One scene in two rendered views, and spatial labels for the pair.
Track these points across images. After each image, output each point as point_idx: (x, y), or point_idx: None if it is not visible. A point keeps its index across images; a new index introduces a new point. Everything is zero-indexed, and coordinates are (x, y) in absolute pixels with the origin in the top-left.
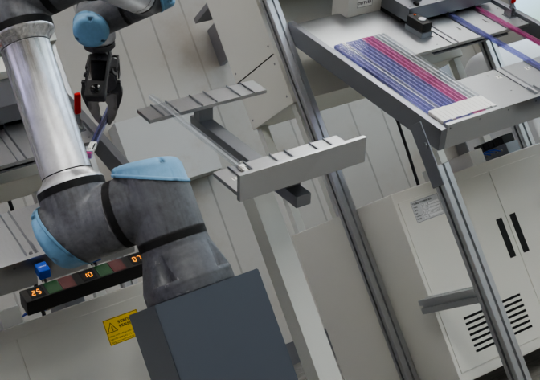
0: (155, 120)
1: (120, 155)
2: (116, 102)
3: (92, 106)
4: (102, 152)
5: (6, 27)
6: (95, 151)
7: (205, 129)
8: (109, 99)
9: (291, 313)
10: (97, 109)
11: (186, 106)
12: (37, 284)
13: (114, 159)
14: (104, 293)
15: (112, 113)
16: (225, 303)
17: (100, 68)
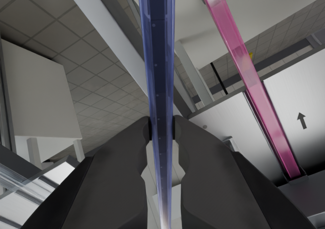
0: (57, 162)
1: (121, 52)
2: (84, 184)
3: (217, 158)
4: (174, 94)
5: None
6: (190, 111)
7: (8, 165)
8: (115, 202)
9: None
10: (187, 147)
11: (14, 207)
12: (221, 85)
13: (138, 48)
14: (175, 46)
15: (121, 136)
16: None
17: None
